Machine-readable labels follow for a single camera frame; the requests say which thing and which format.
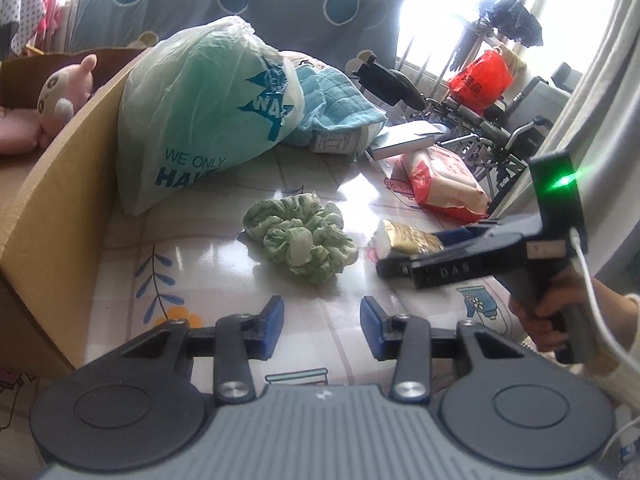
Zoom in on black wall box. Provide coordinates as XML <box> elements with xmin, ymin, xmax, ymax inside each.
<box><xmin>550</xmin><ymin>62</ymin><xmax>583</xmax><ymax>92</ymax></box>

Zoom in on red plastic bag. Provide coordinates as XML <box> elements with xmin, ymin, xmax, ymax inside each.
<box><xmin>447</xmin><ymin>47</ymin><xmax>515</xmax><ymax>108</ymax></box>

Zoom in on teal quilted towel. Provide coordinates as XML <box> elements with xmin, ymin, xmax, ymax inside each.
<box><xmin>282</xmin><ymin>57</ymin><xmax>388</xmax><ymax>146</ymax></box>

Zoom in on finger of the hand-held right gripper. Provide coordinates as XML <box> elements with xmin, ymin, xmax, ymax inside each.
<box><xmin>376</xmin><ymin>239</ymin><xmax>528</xmax><ymax>291</ymax></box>
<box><xmin>431</xmin><ymin>222</ymin><xmax>523</xmax><ymax>256</ymax></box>

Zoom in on white polka dot cloth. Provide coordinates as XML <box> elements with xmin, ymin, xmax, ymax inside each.
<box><xmin>0</xmin><ymin>0</ymin><xmax>48</xmax><ymax>56</ymax></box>

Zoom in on person's right forearm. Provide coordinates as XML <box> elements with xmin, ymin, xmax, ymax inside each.
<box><xmin>585</xmin><ymin>287</ymin><xmax>640</xmax><ymax>386</ymax></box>

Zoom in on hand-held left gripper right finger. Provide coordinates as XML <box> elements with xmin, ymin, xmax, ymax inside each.
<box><xmin>360</xmin><ymin>295</ymin><xmax>526</xmax><ymax>406</ymax></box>

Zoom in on black cushioned armrest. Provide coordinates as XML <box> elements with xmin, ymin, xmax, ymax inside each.
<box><xmin>357</xmin><ymin>55</ymin><xmax>426</xmax><ymax>108</ymax></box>

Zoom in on green patterned scrunchie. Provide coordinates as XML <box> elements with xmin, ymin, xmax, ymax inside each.
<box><xmin>242</xmin><ymin>191</ymin><xmax>358</xmax><ymax>283</ymax></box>

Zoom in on soft wet wipes pack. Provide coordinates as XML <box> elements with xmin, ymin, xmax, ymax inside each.
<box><xmin>385</xmin><ymin>146</ymin><xmax>490</xmax><ymax>223</ymax></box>

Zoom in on beige hanging towel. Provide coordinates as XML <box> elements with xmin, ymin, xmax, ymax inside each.
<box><xmin>500</xmin><ymin>45</ymin><xmax>526</xmax><ymax>81</ymax></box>

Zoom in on person's right hand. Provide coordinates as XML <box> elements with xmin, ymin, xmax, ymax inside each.
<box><xmin>509</xmin><ymin>265</ymin><xmax>600</xmax><ymax>356</ymax></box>

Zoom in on wheelchair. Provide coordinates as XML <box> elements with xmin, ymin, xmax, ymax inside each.
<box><xmin>400</xmin><ymin>75</ymin><xmax>586</xmax><ymax>206</ymax></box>

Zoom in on grey white curtain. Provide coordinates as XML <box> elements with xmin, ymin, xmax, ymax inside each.
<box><xmin>530</xmin><ymin>0</ymin><xmax>640</xmax><ymax>281</ymax></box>

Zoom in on white cable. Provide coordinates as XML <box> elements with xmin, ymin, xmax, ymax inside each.
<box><xmin>570</xmin><ymin>227</ymin><xmax>640</xmax><ymax>441</ymax></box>

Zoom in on pink white plush toy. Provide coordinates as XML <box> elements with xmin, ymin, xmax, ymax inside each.
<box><xmin>36</xmin><ymin>55</ymin><xmax>98</xmax><ymax>146</ymax></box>

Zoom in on gold snack packet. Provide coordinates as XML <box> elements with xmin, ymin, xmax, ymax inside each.
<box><xmin>370</xmin><ymin>218</ymin><xmax>446</xmax><ymax>261</ymax></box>

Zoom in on brown cardboard box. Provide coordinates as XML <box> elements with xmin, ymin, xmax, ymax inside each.
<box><xmin>0</xmin><ymin>47</ymin><xmax>156</xmax><ymax>376</ymax></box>

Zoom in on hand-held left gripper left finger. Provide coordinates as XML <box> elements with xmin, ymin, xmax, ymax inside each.
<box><xmin>117</xmin><ymin>295</ymin><xmax>286</xmax><ymax>407</ymax></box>

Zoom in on white green plastic bag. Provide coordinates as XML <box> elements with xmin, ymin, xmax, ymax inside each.
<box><xmin>117</xmin><ymin>16</ymin><xmax>306</xmax><ymax>217</ymax></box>

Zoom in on blue white carton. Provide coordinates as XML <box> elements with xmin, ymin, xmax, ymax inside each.
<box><xmin>369</xmin><ymin>121</ymin><xmax>443</xmax><ymax>160</ymax></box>

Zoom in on dark hanging clothes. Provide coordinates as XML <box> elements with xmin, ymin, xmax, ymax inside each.
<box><xmin>475</xmin><ymin>0</ymin><xmax>543</xmax><ymax>46</ymax></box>

